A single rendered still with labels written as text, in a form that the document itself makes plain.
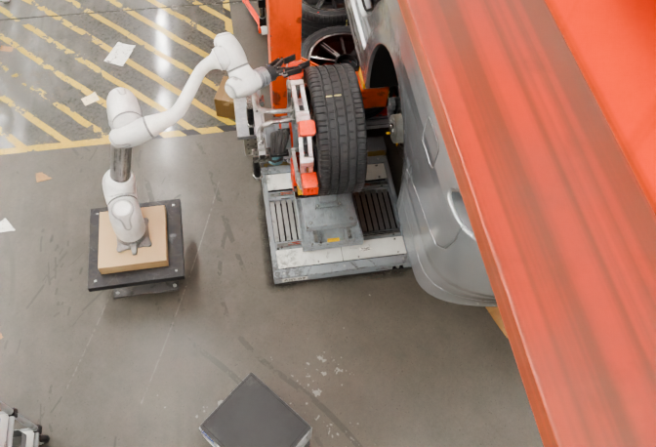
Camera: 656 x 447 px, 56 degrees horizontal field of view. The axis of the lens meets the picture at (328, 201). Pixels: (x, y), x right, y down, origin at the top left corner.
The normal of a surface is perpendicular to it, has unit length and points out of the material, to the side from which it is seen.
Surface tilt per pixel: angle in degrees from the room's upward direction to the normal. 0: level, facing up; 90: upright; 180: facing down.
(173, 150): 0
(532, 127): 0
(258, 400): 0
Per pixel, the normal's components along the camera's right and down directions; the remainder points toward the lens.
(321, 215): 0.05, -0.54
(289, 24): 0.16, 0.83
